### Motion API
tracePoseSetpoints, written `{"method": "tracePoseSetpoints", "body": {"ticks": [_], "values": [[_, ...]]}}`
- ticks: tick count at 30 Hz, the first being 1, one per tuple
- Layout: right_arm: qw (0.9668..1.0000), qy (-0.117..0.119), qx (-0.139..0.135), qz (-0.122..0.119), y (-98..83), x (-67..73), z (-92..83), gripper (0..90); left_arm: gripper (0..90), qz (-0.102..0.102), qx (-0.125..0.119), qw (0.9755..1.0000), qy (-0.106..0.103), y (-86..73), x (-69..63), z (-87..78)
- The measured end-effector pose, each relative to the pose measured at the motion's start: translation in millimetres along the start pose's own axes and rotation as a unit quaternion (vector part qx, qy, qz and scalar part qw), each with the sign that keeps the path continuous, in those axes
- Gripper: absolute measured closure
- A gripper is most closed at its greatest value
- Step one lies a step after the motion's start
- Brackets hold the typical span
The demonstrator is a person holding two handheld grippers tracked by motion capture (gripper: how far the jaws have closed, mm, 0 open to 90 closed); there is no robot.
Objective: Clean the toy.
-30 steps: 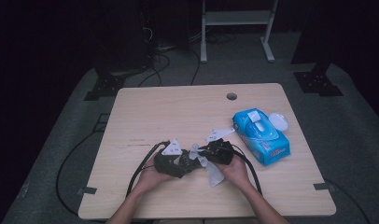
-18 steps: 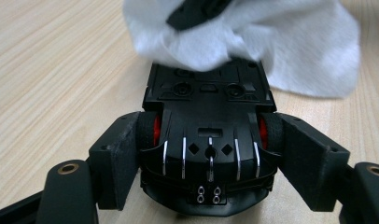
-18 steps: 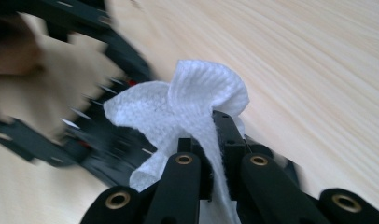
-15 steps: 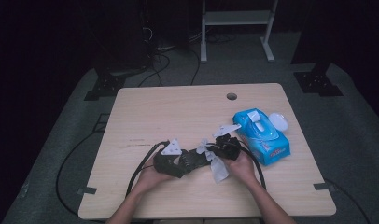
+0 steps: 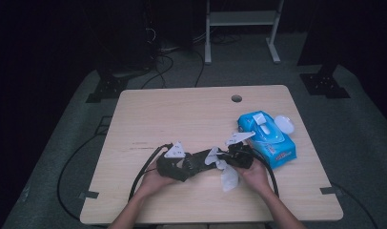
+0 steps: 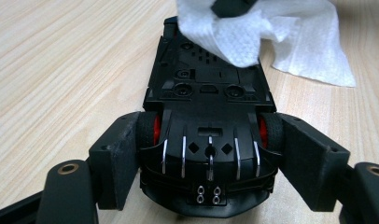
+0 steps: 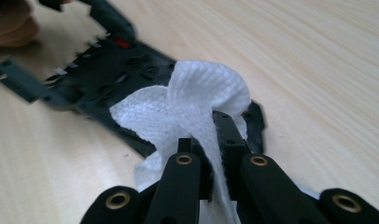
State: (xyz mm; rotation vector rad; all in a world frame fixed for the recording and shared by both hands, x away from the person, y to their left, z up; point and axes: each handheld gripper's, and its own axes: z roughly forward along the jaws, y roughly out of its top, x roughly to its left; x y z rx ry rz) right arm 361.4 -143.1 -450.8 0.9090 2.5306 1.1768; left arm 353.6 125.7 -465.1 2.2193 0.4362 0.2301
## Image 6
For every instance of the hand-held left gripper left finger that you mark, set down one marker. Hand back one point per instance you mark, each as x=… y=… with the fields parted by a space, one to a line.
x=116 y=161

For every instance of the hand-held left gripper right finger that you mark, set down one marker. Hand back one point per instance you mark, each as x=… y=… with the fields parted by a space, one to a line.
x=312 y=161

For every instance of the white wet wipe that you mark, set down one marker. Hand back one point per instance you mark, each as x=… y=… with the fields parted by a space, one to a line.
x=271 y=40

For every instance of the blue and black toy car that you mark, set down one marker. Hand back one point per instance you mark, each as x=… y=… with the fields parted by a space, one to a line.
x=209 y=124

